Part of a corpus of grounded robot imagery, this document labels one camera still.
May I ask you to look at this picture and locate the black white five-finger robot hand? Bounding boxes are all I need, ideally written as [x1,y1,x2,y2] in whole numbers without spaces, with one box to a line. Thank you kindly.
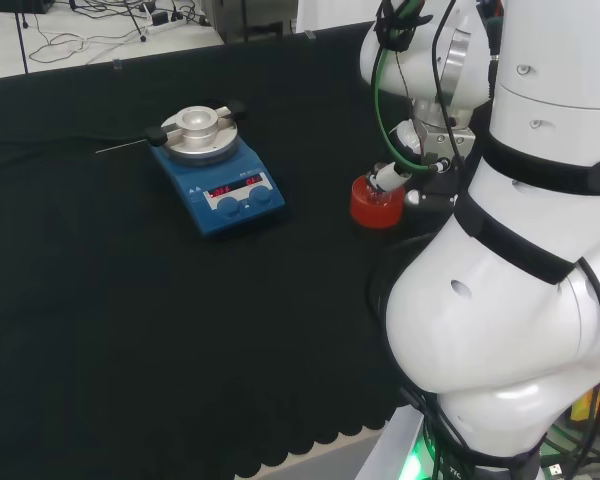
[370,121,464,212]

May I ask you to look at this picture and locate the clear glass round-bottom flask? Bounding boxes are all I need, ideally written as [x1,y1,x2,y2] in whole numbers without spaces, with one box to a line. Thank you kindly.
[365,162,397,207]

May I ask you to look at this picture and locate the heater with blue base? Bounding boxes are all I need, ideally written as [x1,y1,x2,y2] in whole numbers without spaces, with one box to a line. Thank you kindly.
[144,99,287,240]

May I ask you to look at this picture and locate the grey metal cabinet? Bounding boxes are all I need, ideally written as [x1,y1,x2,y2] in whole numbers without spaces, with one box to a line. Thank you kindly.
[202,0,300,45]

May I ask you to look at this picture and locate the yellow stop button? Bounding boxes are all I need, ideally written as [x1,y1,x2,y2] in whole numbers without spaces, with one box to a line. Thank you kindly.
[568,369,600,427]

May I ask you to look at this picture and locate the white power strip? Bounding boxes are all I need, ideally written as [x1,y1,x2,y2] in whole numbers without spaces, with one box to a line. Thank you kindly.
[146,18,188,36]

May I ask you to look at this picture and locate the thin metal heater probe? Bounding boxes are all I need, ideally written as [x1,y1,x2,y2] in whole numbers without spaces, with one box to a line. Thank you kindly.
[94,141,149,154]

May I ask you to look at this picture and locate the black bench cloth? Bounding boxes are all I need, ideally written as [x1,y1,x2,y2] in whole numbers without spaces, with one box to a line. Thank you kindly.
[0,20,481,480]

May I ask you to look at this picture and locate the black tripod leg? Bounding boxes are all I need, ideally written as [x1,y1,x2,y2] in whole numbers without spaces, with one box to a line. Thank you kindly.
[123,0,149,42]

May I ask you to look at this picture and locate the black tripod pole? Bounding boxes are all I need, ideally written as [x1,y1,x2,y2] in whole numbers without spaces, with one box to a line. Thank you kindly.
[13,0,30,75]

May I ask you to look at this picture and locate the black box on floor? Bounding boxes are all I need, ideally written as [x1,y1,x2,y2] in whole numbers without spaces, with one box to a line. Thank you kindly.
[0,0,57,15]

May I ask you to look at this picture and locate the red round flask holder ring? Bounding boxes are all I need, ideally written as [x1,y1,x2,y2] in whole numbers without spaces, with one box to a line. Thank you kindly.
[349,173,407,230]

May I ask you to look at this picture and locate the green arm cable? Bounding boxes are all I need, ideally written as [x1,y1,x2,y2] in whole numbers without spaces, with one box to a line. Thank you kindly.
[372,0,447,176]

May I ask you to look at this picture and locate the tangle of floor cables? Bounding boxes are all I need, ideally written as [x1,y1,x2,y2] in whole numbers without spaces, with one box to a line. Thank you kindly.
[28,0,154,65]

